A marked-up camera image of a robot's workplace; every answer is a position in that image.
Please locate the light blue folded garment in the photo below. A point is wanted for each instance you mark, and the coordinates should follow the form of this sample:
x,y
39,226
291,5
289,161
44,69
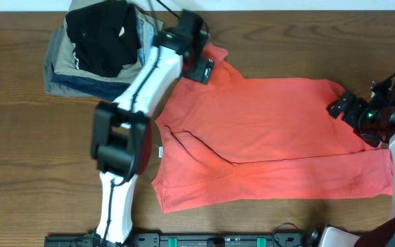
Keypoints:
x,y
145,31

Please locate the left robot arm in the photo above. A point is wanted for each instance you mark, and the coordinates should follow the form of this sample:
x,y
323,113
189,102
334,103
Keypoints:
x,y
122,132

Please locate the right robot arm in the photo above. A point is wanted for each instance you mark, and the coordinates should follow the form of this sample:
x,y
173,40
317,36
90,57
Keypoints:
x,y
374,122

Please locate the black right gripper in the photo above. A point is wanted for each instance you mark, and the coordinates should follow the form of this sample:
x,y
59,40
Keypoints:
x,y
358,106

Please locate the black folded shirt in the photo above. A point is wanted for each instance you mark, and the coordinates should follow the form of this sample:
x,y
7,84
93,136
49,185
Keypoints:
x,y
105,37

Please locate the grey folded garment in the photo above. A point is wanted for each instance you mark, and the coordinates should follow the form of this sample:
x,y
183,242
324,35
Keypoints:
x,y
51,87

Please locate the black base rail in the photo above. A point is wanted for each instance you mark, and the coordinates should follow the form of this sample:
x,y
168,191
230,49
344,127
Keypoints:
x,y
156,240

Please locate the khaki folded garment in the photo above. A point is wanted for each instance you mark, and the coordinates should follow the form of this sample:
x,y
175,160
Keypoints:
x,y
64,66

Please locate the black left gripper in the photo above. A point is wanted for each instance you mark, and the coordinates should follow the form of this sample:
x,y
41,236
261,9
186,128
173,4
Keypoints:
x,y
204,72

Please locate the coral red t-shirt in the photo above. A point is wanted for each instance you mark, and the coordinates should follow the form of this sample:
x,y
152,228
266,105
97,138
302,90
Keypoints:
x,y
251,139

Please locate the dark blue folded garment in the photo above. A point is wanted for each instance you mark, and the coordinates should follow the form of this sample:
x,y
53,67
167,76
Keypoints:
x,y
97,88

